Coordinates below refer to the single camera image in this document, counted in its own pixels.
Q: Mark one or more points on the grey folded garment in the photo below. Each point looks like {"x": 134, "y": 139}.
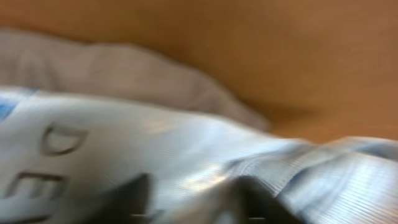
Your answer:
{"x": 118, "y": 71}

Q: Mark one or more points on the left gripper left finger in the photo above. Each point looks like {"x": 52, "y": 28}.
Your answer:
{"x": 129, "y": 205}

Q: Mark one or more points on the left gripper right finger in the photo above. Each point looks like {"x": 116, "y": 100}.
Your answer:
{"x": 255, "y": 204}

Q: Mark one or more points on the light blue printed t-shirt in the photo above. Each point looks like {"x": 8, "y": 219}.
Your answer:
{"x": 64, "y": 156}

